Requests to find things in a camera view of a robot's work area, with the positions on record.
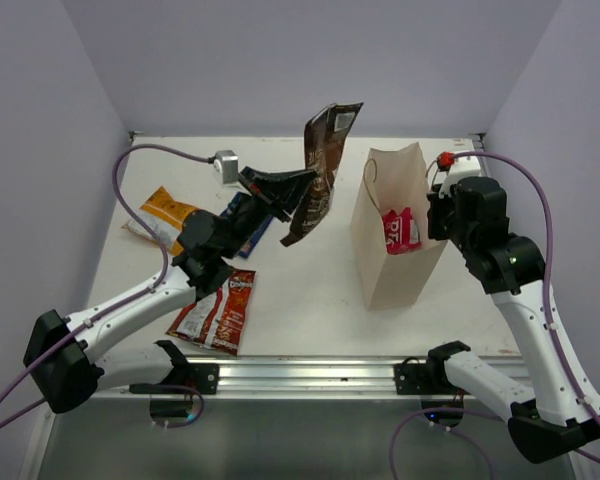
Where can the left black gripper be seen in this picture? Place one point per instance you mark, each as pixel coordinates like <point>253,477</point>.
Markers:
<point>282,189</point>

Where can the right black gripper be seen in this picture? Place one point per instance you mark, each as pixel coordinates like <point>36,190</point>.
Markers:
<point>437,203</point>

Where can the pink snack bag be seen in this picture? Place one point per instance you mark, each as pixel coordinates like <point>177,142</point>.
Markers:
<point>401,232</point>

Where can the beige paper bag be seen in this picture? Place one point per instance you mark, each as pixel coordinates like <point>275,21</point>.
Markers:
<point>392,180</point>

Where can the brown snack bag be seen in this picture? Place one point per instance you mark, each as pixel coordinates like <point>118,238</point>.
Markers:
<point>325,136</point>

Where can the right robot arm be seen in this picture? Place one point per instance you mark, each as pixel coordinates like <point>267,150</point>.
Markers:
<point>560,411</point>

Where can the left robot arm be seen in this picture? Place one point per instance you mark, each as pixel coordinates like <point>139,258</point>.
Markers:
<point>69,357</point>

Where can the blue Burts crisps bag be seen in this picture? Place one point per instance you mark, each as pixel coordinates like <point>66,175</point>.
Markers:
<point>256,234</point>

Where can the orange snack bag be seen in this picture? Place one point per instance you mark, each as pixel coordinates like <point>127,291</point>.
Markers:
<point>165,216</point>

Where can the red Doritos bag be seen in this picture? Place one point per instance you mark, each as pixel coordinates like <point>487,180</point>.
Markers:
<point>217,321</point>

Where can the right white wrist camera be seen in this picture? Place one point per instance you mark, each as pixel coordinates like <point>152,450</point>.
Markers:
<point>456,166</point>

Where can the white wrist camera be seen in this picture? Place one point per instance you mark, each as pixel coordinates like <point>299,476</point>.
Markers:
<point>225,165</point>
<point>456,166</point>

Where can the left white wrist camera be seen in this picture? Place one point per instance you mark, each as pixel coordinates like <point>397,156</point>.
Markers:
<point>225,165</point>

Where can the right black base bracket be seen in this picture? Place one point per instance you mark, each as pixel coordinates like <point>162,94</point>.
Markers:
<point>413,377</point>

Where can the black base bracket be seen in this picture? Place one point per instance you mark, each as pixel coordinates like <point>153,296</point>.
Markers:
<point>193,378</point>
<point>413,377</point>

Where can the left black base bracket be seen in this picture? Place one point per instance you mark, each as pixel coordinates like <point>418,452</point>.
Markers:
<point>193,378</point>

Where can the aluminium mounting rail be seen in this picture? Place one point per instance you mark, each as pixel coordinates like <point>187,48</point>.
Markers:
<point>305,378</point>

